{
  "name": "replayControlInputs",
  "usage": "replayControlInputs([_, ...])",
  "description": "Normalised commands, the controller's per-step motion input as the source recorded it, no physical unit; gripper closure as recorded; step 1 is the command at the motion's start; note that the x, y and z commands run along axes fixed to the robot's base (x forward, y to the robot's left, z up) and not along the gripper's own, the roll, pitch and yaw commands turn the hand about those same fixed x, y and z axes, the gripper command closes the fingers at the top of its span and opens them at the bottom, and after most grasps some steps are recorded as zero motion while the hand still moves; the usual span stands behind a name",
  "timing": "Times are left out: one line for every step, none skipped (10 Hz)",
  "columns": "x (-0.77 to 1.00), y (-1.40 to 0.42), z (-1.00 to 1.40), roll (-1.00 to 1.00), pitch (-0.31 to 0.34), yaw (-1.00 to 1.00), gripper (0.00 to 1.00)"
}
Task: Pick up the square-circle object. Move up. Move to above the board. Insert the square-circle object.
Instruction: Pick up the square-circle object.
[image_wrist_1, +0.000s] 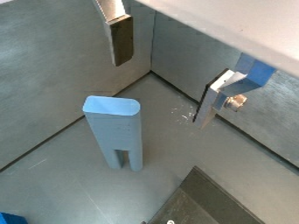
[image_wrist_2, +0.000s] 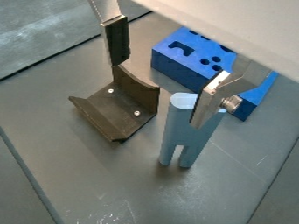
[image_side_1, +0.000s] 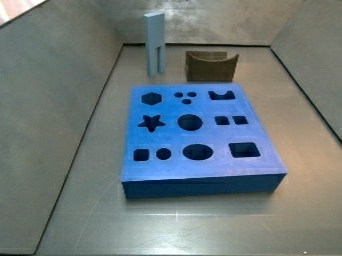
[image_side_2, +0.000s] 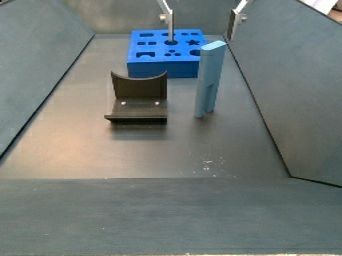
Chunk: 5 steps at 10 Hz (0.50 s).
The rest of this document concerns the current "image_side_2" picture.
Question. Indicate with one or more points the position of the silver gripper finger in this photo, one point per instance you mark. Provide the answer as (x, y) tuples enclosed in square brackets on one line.
[(237, 16), (168, 17)]

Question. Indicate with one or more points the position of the blue shape-sorting board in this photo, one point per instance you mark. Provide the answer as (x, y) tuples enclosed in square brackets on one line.
[(153, 55)]

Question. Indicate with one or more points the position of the black curved holder stand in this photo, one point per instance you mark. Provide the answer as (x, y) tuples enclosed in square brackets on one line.
[(141, 99)]

